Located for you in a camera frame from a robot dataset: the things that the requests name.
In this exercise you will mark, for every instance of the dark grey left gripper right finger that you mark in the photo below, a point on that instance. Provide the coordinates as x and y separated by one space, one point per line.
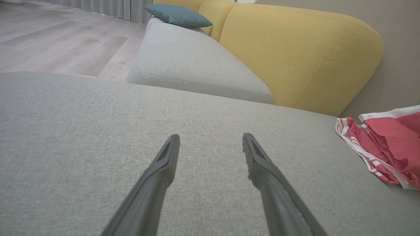
275 196

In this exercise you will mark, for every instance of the grey sofa seat cushion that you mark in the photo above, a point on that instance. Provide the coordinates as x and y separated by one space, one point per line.
187 59

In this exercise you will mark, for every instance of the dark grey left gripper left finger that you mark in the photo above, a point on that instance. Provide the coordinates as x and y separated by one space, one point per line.
152 190

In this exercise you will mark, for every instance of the wide yellow sofa backrest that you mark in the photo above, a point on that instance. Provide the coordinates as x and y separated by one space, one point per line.
302 52

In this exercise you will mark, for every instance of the blue throw pillow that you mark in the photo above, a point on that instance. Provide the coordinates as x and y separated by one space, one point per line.
177 14

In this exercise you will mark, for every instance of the grey curtain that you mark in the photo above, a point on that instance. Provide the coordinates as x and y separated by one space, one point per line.
108 8

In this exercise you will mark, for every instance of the red white basketball jersey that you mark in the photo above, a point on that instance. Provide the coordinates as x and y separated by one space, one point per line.
353 131

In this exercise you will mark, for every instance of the large grey sofa seat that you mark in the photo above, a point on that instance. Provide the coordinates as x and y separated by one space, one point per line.
98 131

